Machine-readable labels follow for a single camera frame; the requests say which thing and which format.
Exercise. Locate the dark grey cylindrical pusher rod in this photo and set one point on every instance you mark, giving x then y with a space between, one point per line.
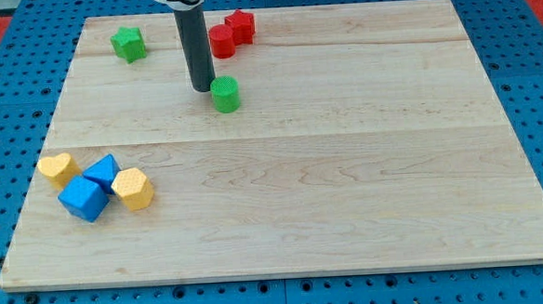
196 48

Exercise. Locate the green cylinder block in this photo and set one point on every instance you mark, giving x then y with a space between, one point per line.
225 94

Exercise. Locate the red cylinder block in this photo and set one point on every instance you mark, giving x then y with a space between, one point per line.
222 41

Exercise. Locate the red star block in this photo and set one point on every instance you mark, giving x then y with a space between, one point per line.
243 27

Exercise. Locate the green star block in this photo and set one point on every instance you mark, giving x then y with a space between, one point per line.
128 44

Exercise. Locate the blue triangle block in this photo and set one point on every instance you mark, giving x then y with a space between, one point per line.
103 172

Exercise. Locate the yellow hexagon block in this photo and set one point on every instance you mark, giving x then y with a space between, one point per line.
133 188

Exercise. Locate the yellow heart block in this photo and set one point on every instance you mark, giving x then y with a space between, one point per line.
59 170

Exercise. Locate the blue cube block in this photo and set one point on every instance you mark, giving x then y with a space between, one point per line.
83 198

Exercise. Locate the light wooden board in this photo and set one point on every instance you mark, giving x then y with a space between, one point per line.
368 139

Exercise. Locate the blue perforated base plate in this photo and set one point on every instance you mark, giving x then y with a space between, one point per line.
35 55

